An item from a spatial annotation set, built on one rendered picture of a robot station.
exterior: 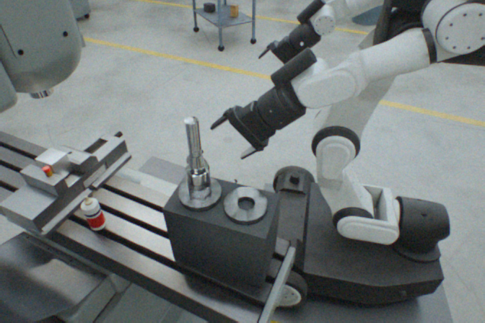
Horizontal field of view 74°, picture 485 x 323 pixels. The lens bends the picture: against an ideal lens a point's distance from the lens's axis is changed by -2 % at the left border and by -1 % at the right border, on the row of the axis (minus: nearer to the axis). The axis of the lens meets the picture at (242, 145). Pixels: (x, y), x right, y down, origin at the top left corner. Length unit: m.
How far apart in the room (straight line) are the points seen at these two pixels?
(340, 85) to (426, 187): 1.99
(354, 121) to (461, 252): 1.46
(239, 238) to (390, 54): 0.44
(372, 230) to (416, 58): 0.72
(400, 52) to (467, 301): 1.65
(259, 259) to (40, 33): 0.58
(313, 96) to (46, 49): 0.49
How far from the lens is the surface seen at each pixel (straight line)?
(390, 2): 0.84
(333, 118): 0.97
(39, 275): 1.00
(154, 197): 0.97
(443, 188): 2.63
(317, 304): 1.38
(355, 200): 1.19
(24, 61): 0.68
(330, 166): 1.02
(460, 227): 2.43
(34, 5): 0.68
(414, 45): 0.66
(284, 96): 0.68
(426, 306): 1.52
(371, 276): 1.29
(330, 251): 1.31
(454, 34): 0.63
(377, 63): 0.66
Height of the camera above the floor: 1.63
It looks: 39 degrees down
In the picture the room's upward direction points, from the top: straight up
